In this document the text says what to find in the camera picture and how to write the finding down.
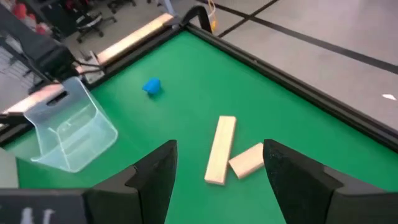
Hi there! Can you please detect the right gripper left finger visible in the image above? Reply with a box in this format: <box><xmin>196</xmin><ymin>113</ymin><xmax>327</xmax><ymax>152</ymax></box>
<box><xmin>83</xmin><ymin>139</ymin><xmax>178</xmax><ymax>224</ymax></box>

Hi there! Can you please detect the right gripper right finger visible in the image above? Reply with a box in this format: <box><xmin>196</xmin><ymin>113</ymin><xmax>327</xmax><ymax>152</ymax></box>
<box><xmin>263</xmin><ymin>139</ymin><xmax>398</xmax><ymax>224</ymax></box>

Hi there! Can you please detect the short wooden block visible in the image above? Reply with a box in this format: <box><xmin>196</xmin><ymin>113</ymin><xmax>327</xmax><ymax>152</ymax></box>
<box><xmin>228</xmin><ymin>142</ymin><xmax>265</xmax><ymax>180</ymax></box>

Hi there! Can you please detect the long wooden block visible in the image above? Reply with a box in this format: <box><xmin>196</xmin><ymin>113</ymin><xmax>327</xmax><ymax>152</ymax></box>
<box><xmin>203</xmin><ymin>115</ymin><xmax>238</xmax><ymax>186</ymax></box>

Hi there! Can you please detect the blue rounded block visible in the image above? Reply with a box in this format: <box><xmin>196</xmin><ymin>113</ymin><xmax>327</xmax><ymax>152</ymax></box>
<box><xmin>142</xmin><ymin>77</ymin><xmax>162</xmax><ymax>96</ymax></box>

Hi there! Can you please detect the clear plastic bin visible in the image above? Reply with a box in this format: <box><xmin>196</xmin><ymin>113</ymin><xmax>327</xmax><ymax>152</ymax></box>
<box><xmin>23</xmin><ymin>77</ymin><xmax>119</xmax><ymax>174</ymax></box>

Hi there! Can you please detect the green table mat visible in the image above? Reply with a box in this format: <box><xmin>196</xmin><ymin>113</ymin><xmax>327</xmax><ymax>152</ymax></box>
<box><xmin>2</xmin><ymin>30</ymin><xmax>398</xmax><ymax>224</ymax></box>

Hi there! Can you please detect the black office chair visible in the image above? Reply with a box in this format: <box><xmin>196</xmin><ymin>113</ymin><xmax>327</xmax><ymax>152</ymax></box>
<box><xmin>75</xmin><ymin>12</ymin><xmax>118</xmax><ymax>44</ymax></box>

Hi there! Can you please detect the black table frame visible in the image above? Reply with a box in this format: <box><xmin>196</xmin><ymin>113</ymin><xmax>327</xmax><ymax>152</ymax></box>
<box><xmin>0</xmin><ymin>23</ymin><xmax>398</xmax><ymax>153</ymax></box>

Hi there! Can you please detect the black arched cable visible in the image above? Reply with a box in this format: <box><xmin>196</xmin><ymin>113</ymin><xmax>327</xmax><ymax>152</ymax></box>
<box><xmin>180</xmin><ymin>5</ymin><xmax>214</xmax><ymax>34</ymax></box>

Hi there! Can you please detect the white floor cable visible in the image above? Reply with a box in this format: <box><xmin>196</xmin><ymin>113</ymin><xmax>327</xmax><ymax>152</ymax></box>
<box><xmin>206</xmin><ymin>0</ymin><xmax>218</xmax><ymax>21</ymax></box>

